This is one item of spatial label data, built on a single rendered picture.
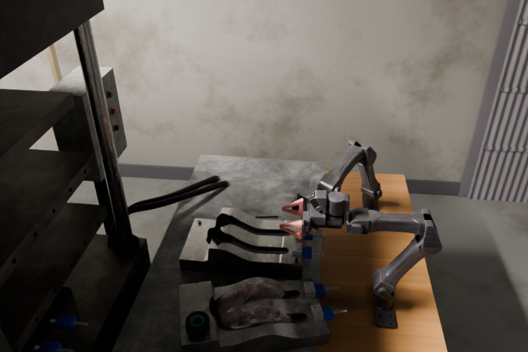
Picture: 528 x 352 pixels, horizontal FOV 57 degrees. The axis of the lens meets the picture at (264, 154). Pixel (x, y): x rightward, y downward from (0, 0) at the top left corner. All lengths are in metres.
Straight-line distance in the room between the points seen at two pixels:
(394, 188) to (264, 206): 0.68
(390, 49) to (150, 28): 1.62
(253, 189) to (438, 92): 1.63
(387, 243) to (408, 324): 0.43
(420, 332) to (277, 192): 0.97
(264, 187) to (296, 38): 1.22
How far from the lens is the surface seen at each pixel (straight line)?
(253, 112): 3.55
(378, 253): 2.16
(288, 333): 1.75
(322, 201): 1.58
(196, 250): 2.05
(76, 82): 2.11
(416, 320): 1.95
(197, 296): 1.81
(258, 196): 2.41
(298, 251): 1.94
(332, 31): 3.29
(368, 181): 2.20
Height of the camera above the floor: 2.25
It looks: 32 degrees down
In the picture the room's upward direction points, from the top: straight up
